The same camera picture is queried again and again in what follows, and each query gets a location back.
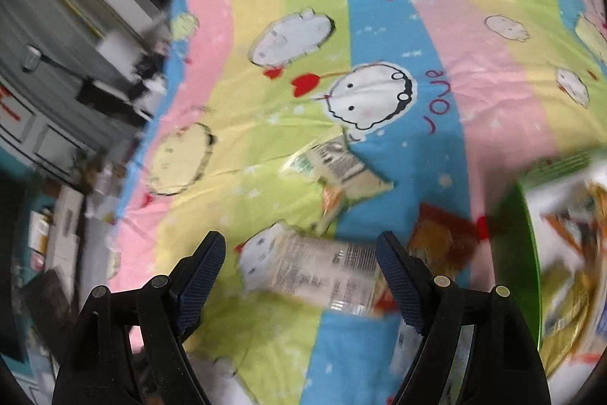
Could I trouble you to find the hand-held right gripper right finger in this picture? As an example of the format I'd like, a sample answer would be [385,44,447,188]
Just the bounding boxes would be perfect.
[376,230,553,405]

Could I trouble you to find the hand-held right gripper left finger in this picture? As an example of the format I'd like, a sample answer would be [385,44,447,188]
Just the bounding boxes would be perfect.
[51,231,227,405]

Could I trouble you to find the red snack packet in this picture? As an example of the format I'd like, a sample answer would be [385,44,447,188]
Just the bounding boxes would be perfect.
[407,202,496,280]

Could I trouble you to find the cream clear snack packet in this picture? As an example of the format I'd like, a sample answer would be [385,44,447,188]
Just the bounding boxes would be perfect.
[236,230,386,317]

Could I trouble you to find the pale green snack packet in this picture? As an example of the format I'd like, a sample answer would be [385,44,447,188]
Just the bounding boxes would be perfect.
[283,134,395,237]

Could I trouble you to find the green cardboard box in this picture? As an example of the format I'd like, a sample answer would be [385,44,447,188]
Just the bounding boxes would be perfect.
[514,149,607,380]

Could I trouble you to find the striped cartoon print bed sheet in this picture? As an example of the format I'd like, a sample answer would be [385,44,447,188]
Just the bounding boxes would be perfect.
[95,0,607,405]

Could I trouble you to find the black and white clothes pile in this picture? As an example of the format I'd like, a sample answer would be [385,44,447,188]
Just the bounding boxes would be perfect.
[128,49,167,121]

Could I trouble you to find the black flat object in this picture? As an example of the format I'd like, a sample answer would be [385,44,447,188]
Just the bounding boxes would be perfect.
[78,77,143,116]

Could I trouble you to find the grey panelled cabinet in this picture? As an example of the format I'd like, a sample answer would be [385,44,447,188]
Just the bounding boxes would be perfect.
[0,0,157,188]

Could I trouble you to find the white panel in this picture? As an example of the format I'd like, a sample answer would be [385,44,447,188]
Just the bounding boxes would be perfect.
[95,32,138,69]

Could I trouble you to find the black rod with white head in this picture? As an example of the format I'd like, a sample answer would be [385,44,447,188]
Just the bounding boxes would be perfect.
[21,44,86,78]

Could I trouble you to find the red wall decoration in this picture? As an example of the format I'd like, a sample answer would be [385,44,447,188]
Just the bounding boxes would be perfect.
[0,87,22,121]

